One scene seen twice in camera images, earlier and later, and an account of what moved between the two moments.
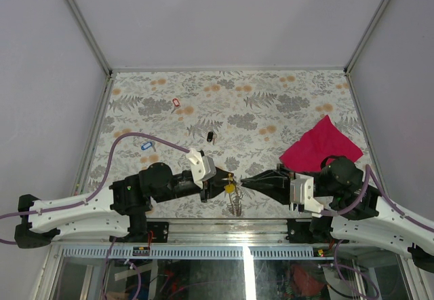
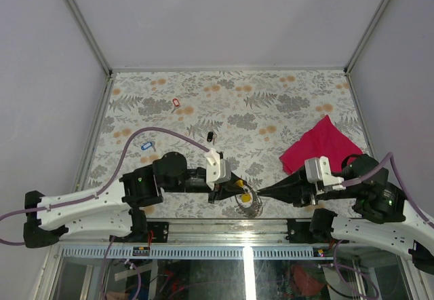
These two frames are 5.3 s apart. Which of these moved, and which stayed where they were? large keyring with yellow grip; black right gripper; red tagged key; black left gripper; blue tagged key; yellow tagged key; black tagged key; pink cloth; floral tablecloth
Moved: yellow tagged key; black right gripper; large keyring with yellow grip; black left gripper
Stayed: black tagged key; pink cloth; floral tablecloth; blue tagged key; red tagged key
